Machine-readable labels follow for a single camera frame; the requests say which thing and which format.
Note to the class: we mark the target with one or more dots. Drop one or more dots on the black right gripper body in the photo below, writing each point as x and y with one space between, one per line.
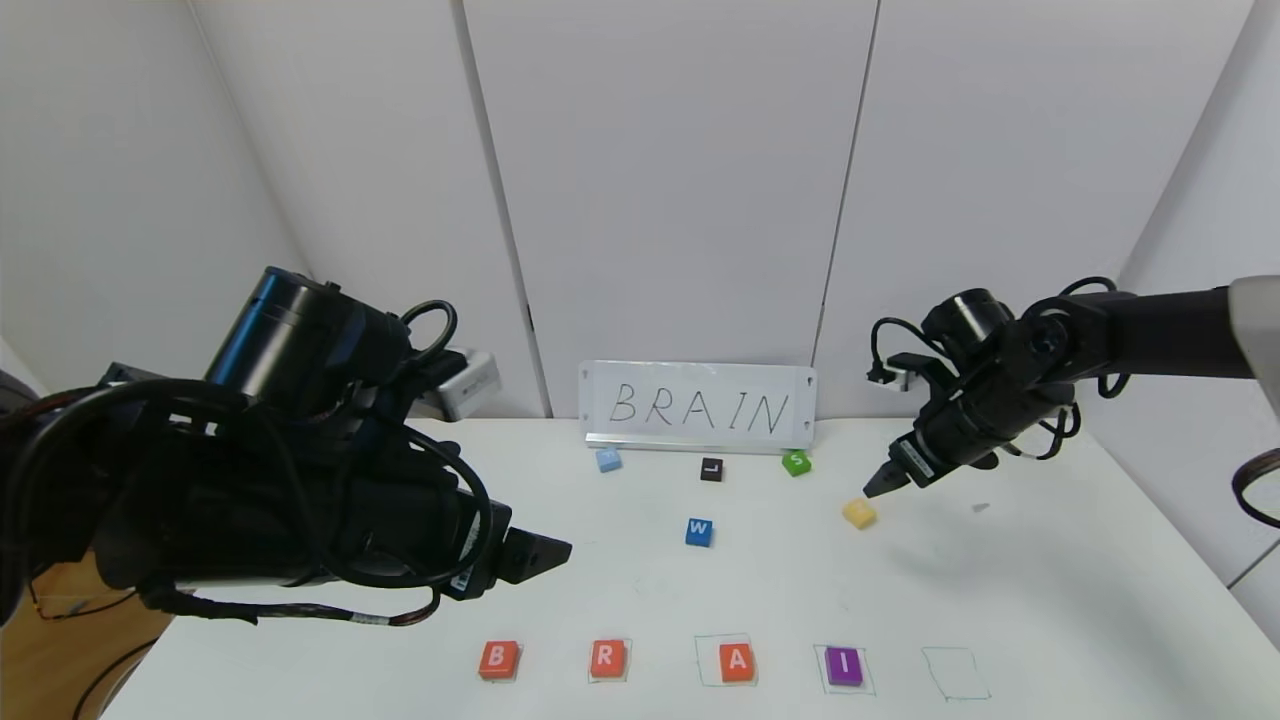
912 462

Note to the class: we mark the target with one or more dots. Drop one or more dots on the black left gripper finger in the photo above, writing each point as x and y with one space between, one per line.
530 555

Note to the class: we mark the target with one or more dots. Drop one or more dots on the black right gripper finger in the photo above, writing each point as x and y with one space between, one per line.
888 480

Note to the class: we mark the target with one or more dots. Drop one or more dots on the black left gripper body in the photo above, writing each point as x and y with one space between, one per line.
478 556

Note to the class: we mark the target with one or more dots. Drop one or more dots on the yellow N letter block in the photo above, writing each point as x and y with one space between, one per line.
859 515

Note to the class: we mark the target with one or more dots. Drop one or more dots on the orange R letter block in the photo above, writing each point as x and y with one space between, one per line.
608 660

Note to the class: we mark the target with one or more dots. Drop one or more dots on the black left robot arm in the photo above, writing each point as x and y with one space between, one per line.
280 330

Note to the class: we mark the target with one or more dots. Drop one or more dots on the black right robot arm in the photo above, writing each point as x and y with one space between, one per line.
1150 335

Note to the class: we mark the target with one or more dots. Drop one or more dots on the green S letter block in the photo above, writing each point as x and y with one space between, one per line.
796 464

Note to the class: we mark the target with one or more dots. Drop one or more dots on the orange B letter block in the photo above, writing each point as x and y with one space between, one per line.
499 661

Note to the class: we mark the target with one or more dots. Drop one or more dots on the light blue letter block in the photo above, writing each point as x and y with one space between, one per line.
609 461

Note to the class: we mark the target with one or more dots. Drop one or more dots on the blue W letter block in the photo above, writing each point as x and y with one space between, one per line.
699 532

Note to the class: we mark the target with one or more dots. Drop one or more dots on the black L letter block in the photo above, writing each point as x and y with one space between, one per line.
711 470

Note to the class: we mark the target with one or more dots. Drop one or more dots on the purple I letter block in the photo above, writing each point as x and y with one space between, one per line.
843 666

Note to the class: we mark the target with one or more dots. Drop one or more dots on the white BRAIN sign board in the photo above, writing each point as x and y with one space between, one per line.
700 408

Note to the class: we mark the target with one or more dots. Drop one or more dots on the orange A letter block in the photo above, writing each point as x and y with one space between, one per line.
736 663

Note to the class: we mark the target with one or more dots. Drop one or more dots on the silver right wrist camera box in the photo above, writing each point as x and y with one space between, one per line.
905 375

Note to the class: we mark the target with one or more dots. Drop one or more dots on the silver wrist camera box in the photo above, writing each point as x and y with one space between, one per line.
905 375
470 382

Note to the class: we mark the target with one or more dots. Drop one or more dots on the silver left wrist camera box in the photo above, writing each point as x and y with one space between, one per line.
470 382

